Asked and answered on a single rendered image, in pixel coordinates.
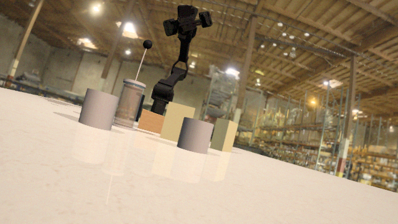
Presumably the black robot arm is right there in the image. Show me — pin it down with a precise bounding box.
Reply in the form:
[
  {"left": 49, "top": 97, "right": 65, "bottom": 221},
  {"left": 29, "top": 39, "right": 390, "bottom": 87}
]
[{"left": 150, "top": 5, "right": 198, "bottom": 116}]

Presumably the glass coffee press with black knob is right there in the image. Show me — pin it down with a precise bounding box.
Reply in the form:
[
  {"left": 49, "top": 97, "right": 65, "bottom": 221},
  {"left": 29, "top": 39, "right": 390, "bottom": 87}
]
[{"left": 112, "top": 40, "right": 152, "bottom": 131}]

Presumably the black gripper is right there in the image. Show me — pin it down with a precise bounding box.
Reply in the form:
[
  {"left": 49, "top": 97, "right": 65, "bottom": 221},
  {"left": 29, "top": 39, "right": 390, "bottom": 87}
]
[{"left": 163, "top": 11, "right": 213, "bottom": 36}]

